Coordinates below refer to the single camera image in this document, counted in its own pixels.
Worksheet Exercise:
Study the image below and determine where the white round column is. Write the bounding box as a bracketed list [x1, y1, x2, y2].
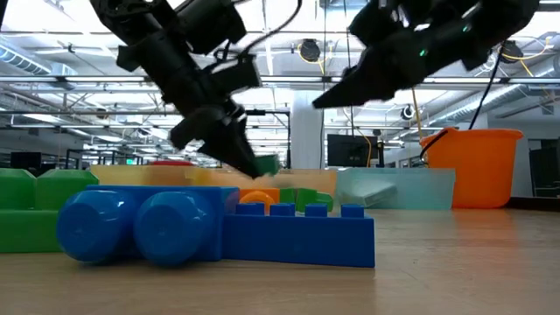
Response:
[290, 89, 327, 171]

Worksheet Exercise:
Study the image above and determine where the orange plastic bucket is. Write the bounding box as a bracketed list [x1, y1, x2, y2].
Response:
[418, 127, 525, 210]

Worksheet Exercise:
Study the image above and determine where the yellow translucent plastic tray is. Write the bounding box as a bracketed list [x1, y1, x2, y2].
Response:
[89, 164, 196, 187]

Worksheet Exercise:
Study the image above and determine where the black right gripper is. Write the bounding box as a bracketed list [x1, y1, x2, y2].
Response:
[312, 0, 483, 109]

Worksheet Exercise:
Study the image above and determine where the small green toy brick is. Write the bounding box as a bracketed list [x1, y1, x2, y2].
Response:
[293, 187, 335, 214]

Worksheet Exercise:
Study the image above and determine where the black background monitor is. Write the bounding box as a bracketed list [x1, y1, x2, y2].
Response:
[326, 133, 380, 168]

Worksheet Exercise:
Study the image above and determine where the blue long brick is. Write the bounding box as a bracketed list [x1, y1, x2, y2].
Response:
[222, 202, 376, 269]

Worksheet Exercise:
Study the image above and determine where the orange toy brick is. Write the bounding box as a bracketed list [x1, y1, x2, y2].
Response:
[238, 187, 282, 215]

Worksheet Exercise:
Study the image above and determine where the red distant object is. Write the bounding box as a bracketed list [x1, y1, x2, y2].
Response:
[150, 159, 197, 168]

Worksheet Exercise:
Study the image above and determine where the large blue arched brick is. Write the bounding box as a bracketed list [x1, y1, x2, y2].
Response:
[55, 184, 241, 269]

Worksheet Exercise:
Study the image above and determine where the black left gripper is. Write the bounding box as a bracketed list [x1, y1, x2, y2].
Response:
[143, 34, 268, 179]

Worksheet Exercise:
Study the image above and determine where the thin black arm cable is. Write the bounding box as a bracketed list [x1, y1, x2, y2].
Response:
[467, 38, 505, 131]

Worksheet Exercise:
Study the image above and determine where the green two-stud brick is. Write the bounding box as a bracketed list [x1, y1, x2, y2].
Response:
[0, 168, 100, 254]

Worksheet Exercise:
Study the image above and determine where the teal translucent plastic tray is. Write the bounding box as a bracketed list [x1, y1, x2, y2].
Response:
[335, 168, 457, 211]

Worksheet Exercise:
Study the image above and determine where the dark distant monitor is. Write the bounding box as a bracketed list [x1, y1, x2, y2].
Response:
[10, 151, 44, 176]

